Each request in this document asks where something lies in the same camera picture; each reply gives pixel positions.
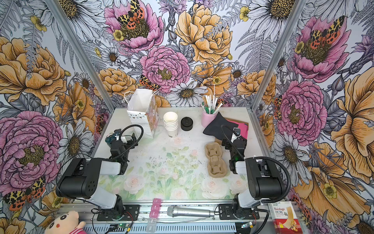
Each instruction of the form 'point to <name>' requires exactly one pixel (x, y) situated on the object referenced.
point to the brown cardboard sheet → (218, 141)
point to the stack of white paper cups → (171, 123)
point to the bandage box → (283, 214)
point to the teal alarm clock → (108, 140)
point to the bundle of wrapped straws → (212, 106)
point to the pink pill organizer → (154, 214)
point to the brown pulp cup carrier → (217, 167)
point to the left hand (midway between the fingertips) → (127, 138)
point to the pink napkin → (243, 127)
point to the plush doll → (67, 223)
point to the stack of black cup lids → (186, 124)
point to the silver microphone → (175, 211)
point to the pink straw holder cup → (206, 118)
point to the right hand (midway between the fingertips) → (232, 137)
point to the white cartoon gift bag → (143, 112)
